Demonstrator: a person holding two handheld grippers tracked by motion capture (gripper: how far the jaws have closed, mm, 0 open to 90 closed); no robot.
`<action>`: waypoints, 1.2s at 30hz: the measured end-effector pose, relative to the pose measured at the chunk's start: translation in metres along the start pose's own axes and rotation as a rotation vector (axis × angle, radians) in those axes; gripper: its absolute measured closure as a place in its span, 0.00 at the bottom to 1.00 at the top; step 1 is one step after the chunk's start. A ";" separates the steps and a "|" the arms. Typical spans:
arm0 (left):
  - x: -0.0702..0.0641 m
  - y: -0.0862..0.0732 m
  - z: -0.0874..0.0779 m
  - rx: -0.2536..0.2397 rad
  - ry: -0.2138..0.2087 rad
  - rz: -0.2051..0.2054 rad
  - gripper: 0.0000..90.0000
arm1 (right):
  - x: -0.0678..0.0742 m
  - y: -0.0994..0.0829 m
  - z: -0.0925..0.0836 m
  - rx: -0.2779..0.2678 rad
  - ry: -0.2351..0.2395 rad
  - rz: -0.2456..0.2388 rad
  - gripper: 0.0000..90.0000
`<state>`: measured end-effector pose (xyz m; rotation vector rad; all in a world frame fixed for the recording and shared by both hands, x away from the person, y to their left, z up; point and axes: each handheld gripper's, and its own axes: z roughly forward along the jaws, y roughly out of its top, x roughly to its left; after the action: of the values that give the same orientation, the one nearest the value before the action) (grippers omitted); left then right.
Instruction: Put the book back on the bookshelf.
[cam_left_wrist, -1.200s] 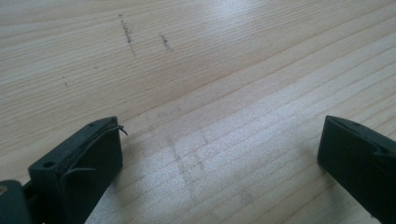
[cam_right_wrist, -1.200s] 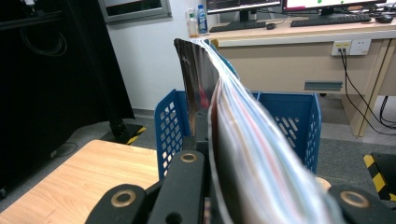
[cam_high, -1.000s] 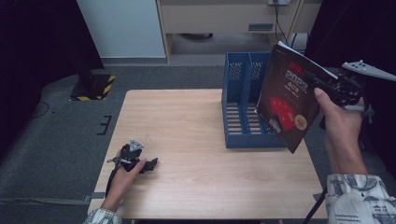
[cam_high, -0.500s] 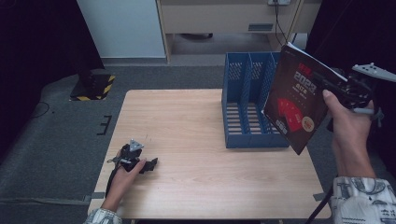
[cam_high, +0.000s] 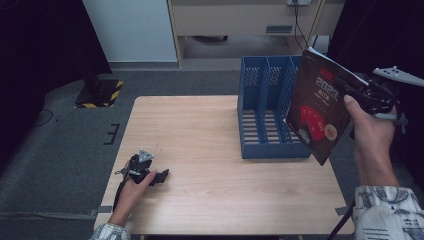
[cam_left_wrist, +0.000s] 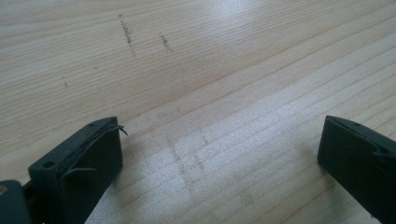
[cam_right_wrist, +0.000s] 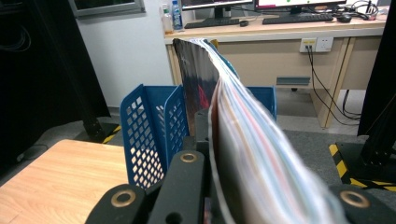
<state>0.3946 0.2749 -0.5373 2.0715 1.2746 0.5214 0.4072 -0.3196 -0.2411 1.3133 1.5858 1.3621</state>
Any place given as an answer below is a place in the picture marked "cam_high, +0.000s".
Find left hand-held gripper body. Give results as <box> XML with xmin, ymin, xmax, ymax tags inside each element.
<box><xmin>114</xmin><ymin>148</ymin><xmax>158</xmax><ymax>185</ymax></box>

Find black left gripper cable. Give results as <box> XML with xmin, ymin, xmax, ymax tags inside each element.
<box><xmin>112</xmin><ymin>178</ymin><xmax>129</xmax><ymax>213</ymax></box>

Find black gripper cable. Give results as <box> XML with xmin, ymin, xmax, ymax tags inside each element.
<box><xmin>112</xmin><ymin>178</ymin><xmax>129</xmax><ymax>213</ymax></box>
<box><xmin>327</xmin><ymin>199</ymin><xmax>356</xmax><ymax>240</ymax></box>

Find person's right hand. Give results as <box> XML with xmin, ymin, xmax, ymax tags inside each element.
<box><xmin>343</xmin><ymin>94</ymin><xmax>401</xmax><ymax>188</ymax></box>

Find black stand base yellow stripes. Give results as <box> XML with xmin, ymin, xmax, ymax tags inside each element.
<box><xmin>74</xmin><ymin>78</ymin><xmax>125</xmax><ymax>109</ymax></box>

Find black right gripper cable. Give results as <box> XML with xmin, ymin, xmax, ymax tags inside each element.
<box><xmin>327</xmin><ymin>199</ymin><xmax>356</xmax><ymax>240</ymax></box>

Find grey tape strip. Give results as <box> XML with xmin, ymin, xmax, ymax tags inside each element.
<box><xmin>88</xmin><ymin>205</ymin><xmax>114</xmax><ymax>217</ymax></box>
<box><xmin>334</xmin><ymin>205</ymin><xmax>351</xmax><ymax>217</ymax></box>

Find black curtain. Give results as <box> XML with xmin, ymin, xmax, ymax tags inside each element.
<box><xmin>326</xmin><ymin>0</ymin><xmax>424</xmax><ymax>191</ymax></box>
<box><xmin>0</xmin><ymin>0</ymin><xmax>113</xmax><ymax>169</ymax></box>

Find person's left hand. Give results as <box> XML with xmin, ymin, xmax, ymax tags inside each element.
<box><xmin>108</xmin><ymin>169</ymin><xmax>158</xmax><ymax>228</ymax></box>

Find blue plastic file rack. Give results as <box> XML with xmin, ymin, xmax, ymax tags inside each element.
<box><xmin>236</xmin><ymin>54</ymin><xmax>313</xmax><ymax>160</ymax></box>

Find black magazine with red print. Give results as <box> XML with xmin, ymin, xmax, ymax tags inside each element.
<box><xmin>283</xmin><ymin>46</ymin><xmax>370</xmax><ymax>167</ymax></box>

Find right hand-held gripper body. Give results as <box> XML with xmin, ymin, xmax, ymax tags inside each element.
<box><xmin>361</xmin><ymin>65</ymin><xmax>424</xmax><ymax>134</ymax></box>

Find white panel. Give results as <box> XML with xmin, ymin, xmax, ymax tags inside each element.
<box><xmin>82</xmin><ymin>0</ymin><xmax>179</xmax><ymax>64</ymax></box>

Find light wooden cabinet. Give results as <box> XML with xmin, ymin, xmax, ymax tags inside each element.
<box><xmin>167</xmin><ymin>0</ymin><xmax>345</xmax><ymax>70</ymax></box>

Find black hanging power cable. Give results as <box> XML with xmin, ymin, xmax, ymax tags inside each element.
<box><xmin>292</xmin><ymin>3</ymin><xmax>311</xmax><ymax>53</ymax></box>

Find thin black floor cable loop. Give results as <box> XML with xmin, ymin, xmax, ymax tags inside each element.
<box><xmin>31</xmin><ymin>108</ymin><xmax>55</xmax><ymax>128</ymax></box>

